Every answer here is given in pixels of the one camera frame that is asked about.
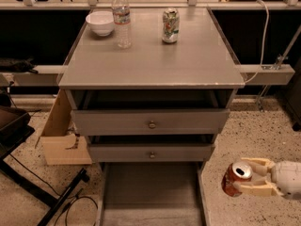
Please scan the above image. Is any cardboard box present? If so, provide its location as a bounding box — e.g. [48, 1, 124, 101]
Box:
[40, 90, 92, 165]

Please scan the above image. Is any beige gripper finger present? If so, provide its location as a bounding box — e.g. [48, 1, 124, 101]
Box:
[233, 179, 282, 197]
[242, 157, 275, 175]

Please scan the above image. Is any green white soda can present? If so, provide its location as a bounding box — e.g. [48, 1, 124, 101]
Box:
[162, 8, 180, 43]

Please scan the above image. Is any black floor cable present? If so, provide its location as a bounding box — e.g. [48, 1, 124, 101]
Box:
[8, 153, 99, 226]

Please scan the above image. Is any grey top drawer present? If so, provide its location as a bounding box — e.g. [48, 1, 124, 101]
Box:
[70, 89, 230, 136]

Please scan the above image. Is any grey drawer cabinet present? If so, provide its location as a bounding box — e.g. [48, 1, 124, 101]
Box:
[56, 6, 246, 226]

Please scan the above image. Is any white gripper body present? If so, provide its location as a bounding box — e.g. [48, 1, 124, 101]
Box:
[271, 161, 301, 200]

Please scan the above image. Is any red coke can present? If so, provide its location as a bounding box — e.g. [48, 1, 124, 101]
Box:
[221, 161, 253, 197]

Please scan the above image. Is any grey bottom drawer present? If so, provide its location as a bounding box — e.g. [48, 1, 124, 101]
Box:
[96, 162, 207, 226]

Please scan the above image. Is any white ceramic bowl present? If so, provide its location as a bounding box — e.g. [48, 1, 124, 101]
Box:
[86, 11, 114, 37]

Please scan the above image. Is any black cloth bundle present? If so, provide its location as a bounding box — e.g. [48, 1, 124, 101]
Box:
[0, 57, 38, 73]

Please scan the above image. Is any white hanging cable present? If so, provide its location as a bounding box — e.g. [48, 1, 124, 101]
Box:
[244, 0, 271, 85]

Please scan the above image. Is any clear plastic water bottle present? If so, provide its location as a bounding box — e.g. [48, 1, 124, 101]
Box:
[111, 0, 132, 48]

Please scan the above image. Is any grey middle drawer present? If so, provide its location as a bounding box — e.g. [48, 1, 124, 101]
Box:
[88, 135, 214, 162]

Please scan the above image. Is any black stand frame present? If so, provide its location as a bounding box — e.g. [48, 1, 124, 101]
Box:
[0, 105, 90, 226]

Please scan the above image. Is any grey drawer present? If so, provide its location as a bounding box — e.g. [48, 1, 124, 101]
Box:
[70, 89, 230, 136]
[88, 135, 214, 162]
[96, 162, 207, 226]

